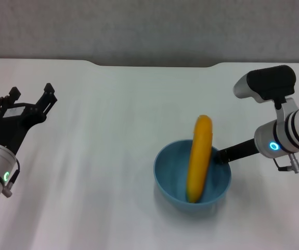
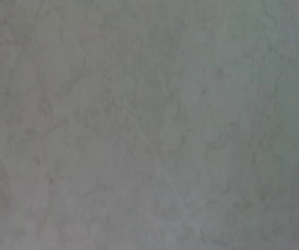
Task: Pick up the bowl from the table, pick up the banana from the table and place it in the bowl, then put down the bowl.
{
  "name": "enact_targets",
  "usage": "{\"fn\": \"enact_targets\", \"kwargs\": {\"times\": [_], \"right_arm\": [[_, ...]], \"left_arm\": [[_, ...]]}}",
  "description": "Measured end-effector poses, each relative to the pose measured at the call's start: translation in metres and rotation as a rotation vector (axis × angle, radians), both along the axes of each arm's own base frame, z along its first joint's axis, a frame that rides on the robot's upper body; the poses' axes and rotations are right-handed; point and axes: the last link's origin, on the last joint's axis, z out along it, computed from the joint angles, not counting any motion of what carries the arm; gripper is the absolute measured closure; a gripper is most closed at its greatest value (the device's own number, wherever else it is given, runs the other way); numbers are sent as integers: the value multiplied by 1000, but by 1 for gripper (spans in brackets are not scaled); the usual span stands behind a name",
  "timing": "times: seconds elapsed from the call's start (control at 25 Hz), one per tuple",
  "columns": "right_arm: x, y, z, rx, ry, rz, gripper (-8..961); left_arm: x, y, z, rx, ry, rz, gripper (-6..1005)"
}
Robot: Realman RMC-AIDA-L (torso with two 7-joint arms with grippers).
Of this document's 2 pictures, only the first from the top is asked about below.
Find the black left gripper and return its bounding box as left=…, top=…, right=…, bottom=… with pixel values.
left=0, top=82, right=59, bottom=155

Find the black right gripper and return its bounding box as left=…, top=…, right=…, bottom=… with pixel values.
left=213, top=139, right=257, bottom=165

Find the yellow banana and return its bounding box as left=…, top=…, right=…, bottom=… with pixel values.
left=185, top=114, right=214, bottom=204

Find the blue bowl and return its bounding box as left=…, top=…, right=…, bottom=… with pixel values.
left=153, top=139, right=232, bottom=213

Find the right arm cable with plug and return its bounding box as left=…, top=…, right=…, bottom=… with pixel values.
left=273, top=153, right=299, bottom=175

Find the arm cable with plug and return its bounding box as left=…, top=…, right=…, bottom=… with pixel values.
left=2, top=158, right=21, bottom=199
left=273, top=153, right=299, bottom=175

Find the left arm cable with plug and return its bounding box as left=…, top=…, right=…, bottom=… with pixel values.
left=2, top=158, right=21, bottom=199

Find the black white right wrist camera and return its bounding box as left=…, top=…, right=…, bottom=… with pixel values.
left=232, top=65, right=296, bottom=104

